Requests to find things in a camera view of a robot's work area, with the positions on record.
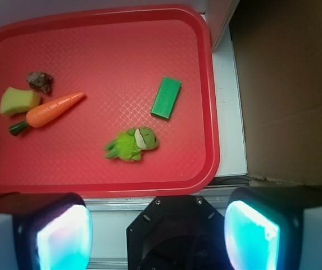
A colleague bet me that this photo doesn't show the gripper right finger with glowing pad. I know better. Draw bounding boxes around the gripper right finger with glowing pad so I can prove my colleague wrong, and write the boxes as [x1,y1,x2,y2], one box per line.
[224,186,322,269]

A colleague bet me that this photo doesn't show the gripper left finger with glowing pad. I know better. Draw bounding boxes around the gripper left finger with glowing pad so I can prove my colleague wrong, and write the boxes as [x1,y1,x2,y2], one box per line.
[0,192,93,269]

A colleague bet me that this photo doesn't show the green rectangular block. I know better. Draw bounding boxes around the green rectangular block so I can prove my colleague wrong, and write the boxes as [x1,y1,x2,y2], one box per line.
[151,76,182,120]

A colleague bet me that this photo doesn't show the green plush frog toy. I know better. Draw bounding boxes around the green plush frog toy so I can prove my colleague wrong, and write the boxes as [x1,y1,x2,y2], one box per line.
[104,127,159,162]

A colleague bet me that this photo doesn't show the orange toy carrot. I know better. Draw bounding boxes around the orange toy carrot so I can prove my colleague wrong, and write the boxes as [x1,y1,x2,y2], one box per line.
[8,92,85,136]

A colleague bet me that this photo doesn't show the red plastic tray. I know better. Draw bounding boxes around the red plastic tray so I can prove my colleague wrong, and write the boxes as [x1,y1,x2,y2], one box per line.
[0,5,220,198]

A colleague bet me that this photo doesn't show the yellow sponge piece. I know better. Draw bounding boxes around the yellow sponge piece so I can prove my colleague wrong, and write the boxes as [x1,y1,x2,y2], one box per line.
[0,87,42,117]

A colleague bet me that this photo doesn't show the brown rock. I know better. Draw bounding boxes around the brown rock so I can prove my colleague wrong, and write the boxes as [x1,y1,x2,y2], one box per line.
[26,72,53,94]

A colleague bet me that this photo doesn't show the brown cardboard box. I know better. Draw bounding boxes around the brown cardboard box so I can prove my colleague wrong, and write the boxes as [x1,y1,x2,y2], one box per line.
[230,1,322,185]

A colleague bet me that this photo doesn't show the black octagonal mount plate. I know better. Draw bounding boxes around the black octagonal mount plate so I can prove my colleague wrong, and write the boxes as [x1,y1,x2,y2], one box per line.
[126,195,233,269]

